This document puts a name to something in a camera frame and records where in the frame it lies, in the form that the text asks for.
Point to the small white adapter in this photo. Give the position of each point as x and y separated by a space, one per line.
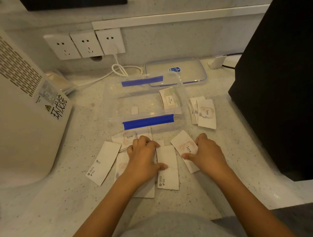
217 62

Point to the small white paper tag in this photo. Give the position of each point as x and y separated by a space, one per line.
134 110

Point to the person's right thumb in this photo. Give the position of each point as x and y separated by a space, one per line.
189 156

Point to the white wall trim strip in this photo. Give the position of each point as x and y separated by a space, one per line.
181 17

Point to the person's grey garment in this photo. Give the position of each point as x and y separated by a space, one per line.
171 225

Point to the clear container lid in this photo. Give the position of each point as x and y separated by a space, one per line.
185 68

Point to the person's left thumb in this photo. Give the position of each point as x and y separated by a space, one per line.
162 166

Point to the black flat panel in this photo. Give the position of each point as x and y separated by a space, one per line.
73 4

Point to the large black appliance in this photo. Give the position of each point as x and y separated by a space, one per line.
278 85

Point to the white wall socket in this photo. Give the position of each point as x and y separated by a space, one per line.
86 44
110 40
62 47

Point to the stack of white paper sleeves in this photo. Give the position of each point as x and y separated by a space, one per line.
170 99
205 113

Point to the person's right forearm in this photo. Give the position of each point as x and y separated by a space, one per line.
249 207

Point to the person's left forearm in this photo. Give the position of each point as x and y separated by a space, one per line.
115 207

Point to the white paper sleeve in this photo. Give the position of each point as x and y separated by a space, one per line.
124 139
168 179
104 162
182 144
121 164
166 156

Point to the clear plastic bag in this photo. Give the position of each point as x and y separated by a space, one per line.
60 83

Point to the person's right hand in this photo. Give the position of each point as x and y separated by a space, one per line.
210 158

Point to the clear container with blue clips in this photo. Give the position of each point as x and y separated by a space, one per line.
144 102

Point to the white vented appliance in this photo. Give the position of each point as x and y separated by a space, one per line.
27 127

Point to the person's left hand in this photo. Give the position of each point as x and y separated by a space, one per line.
140 162

